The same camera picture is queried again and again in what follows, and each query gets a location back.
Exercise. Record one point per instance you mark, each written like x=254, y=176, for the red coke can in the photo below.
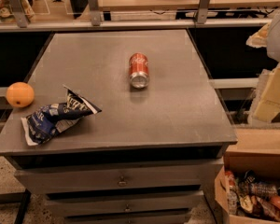
x=138, y=71

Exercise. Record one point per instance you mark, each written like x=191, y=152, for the orange fruit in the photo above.
x=20, y=94

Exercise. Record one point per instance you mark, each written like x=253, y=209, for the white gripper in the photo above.
x=266, y=99

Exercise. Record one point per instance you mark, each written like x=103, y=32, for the top drawer metal handle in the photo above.
x=122, y=181

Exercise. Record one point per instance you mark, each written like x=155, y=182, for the metal railing post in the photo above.
x=202, y=11
x=94, y=12
x=19, y=13

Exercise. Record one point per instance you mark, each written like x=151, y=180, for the metal railing post left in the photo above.
x=19, y=13

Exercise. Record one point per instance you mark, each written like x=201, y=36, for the blue crumpled chip bag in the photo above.
x=49, y=121

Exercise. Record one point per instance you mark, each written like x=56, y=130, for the cardboard box of snacks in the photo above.
x=248, y=188

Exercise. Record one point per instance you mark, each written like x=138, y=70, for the metal railing post right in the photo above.
x=202, y=11

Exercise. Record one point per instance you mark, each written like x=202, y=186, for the drawer metal handle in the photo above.
x=122, y=181
x=127, y=208

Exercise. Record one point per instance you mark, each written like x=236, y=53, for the metal railing post middle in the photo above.
x=94, y=12

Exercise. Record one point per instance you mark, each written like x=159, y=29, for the grey drawer cabinet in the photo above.
x=166, y=139

